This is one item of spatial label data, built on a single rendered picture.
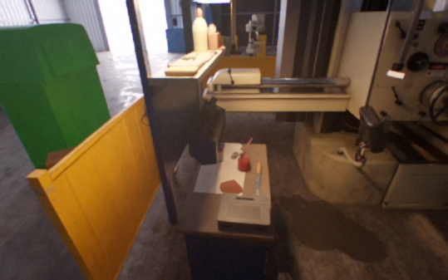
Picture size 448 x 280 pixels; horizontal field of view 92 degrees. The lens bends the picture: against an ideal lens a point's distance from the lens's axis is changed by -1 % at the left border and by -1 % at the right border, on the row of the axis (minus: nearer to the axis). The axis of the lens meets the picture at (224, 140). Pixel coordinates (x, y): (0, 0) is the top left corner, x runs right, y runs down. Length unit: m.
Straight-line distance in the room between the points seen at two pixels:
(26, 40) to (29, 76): 0.39
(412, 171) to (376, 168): 0.37
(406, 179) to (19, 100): 4.49
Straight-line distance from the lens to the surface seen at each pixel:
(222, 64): 4.33
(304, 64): 2.64
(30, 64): 3.39
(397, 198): 3.13
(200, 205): 1.33
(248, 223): 1.15
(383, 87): 2.26
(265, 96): 2.21
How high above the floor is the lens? 1.89
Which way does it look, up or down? 29 degrees down
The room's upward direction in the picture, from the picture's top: 1 degrees counter-clockwise
